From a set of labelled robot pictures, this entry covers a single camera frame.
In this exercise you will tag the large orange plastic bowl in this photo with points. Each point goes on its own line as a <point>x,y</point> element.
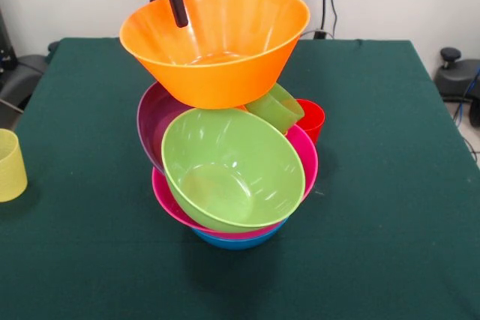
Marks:
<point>225,80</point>

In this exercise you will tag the purple plastic bowl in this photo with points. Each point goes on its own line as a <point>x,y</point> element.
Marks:
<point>153,121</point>

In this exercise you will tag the green plastic cup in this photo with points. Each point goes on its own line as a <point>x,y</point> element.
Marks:
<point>273,110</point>

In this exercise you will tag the green plastic bowl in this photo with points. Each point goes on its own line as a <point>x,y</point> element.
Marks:
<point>232,170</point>

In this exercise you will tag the pink plastic bowl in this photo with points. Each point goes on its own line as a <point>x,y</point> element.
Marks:
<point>309,162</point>

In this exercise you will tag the black equipment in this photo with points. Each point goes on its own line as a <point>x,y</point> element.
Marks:
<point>15,76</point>

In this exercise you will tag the red plastic cup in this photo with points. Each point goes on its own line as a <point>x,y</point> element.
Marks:
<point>313,121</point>

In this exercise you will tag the yellow plastic cup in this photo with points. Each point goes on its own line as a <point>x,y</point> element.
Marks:
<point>11,170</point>

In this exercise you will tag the large blue plastic bowl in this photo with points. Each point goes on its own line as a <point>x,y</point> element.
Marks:
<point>240,243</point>

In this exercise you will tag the black wheeled base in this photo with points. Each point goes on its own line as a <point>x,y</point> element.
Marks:
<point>455,76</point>

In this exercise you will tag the dark green tablecloth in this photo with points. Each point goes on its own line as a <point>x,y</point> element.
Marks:
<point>337,241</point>

